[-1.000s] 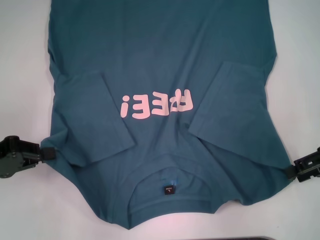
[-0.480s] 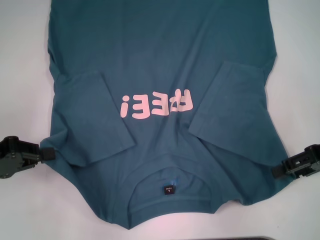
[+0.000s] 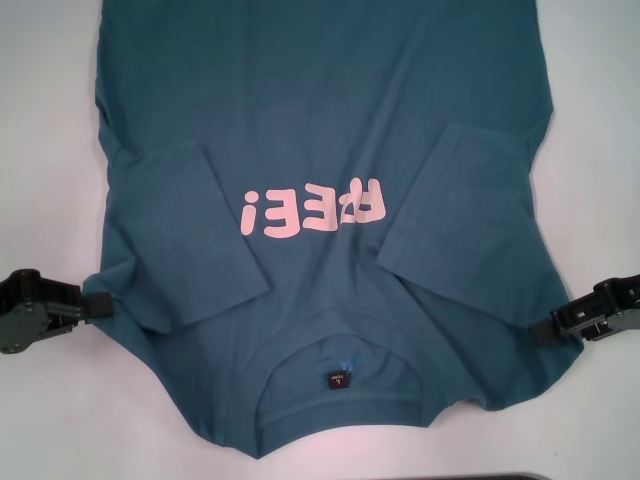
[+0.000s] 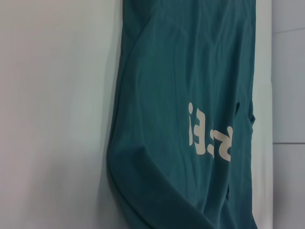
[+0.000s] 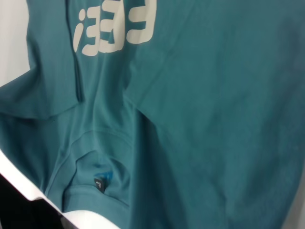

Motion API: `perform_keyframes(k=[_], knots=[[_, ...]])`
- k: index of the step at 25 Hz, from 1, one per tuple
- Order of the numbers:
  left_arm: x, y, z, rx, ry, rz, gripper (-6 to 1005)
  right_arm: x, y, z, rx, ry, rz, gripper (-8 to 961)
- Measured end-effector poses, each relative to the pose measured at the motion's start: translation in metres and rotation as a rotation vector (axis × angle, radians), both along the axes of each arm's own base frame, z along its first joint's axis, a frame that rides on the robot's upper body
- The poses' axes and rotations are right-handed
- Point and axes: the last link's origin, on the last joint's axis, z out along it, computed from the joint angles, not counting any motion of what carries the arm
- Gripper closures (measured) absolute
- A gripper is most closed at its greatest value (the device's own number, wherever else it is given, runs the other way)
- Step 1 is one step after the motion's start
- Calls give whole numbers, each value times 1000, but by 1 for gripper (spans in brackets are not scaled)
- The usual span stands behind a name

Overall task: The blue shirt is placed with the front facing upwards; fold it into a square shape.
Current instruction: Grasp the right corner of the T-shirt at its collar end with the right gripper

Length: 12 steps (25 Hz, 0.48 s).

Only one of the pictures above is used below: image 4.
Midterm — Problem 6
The teal t-shirt with pink print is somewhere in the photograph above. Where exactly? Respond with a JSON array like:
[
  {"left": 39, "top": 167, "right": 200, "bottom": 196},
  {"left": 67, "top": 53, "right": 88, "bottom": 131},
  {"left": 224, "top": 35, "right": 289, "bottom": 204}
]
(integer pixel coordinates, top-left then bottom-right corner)
[{"left": 106, "top": 0, "right": 260, "bottom": 229}]

